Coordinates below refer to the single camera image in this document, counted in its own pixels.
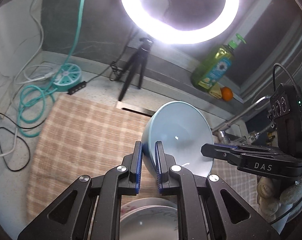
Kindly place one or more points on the chrome sink faucet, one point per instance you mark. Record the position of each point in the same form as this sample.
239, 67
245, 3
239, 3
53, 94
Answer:
241, 116

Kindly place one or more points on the white plate pink flowers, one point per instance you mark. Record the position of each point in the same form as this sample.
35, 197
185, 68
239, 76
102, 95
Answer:
131, 205

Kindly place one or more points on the round teal power strip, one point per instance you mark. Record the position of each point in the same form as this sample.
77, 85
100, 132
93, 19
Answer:
66, 76

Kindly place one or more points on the yellow sponge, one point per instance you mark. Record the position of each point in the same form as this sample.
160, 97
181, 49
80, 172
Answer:
216, 91

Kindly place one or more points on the black inline remote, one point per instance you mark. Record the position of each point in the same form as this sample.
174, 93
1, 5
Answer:
77, 87

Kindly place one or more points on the light blue ceramic bowl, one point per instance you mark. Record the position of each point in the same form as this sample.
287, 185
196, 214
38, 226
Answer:
181, 130

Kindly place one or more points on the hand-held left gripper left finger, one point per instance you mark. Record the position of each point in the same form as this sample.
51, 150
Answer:
138, 170

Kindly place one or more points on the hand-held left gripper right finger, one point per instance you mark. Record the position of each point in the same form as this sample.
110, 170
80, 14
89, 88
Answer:
158, 167

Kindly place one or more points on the orange fruit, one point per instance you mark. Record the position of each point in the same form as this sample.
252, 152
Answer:
227, 93

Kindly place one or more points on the person's right hand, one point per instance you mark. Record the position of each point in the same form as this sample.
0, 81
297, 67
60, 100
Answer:
268, 192

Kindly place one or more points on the white plate grey leaf print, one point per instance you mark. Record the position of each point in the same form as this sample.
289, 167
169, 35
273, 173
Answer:
146, 225

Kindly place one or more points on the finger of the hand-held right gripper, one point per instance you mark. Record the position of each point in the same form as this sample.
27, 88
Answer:
263, 166
253, 148

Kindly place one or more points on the tan plaid cloth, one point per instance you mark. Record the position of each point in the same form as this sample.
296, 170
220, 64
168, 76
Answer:
86, 135

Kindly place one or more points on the green dish soap bottle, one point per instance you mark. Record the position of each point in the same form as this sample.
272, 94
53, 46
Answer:
213, 67

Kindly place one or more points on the grey checked cloth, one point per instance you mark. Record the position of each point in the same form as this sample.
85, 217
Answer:
231, 180

